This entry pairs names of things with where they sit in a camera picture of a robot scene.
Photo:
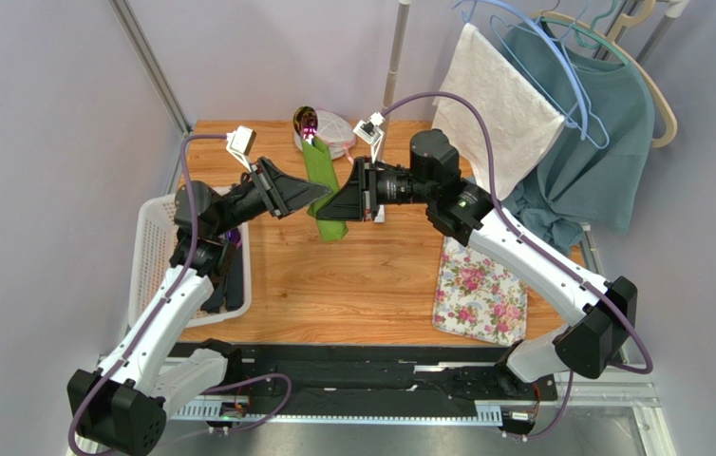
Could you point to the blue wire hanger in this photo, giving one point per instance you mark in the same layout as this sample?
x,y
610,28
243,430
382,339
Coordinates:
x,y
579,115

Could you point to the rainbow metallic spoon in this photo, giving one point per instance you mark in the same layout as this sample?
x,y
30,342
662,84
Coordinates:
x,y
305,123

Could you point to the white plastic basket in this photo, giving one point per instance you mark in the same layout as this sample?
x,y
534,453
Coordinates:
x,y
154,245

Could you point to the floral pattern tray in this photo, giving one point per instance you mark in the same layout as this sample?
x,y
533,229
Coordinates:
x,y
478,298

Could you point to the grey pole with white base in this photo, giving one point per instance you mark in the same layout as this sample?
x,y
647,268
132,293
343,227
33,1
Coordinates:
x,y
393,57

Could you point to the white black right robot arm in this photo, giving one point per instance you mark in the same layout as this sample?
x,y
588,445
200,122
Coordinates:
x,y
597,313

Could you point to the white towel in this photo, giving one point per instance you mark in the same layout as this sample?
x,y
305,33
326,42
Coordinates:
x,y
522,124

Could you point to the green hanger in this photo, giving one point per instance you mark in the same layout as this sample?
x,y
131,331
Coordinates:
x,y
587,36

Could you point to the white mesh laundry bag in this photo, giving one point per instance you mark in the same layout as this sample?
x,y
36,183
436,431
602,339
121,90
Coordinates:
x,y
334,132

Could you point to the dark cutlery pouch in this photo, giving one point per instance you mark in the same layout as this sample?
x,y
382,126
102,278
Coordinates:
x,y
229,295

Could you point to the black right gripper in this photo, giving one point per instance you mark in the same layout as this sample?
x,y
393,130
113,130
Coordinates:
x,y
366,190

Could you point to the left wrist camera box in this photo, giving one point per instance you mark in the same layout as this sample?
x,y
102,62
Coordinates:
x,y
239,144

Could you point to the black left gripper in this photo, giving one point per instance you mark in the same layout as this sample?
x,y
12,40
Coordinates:
x,y
283,193

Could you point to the teal t-shirt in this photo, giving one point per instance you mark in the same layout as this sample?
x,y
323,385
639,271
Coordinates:
x,y
592,180

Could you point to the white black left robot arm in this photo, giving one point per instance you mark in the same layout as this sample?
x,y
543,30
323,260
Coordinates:
x,y
125,403

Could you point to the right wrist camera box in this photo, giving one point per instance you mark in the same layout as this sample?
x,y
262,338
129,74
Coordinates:
x,y
371,131

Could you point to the wooden hanger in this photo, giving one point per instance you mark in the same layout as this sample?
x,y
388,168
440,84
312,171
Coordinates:
x,y
655,88

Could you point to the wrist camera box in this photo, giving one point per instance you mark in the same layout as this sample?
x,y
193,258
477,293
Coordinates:
x,y
239,144
371,131

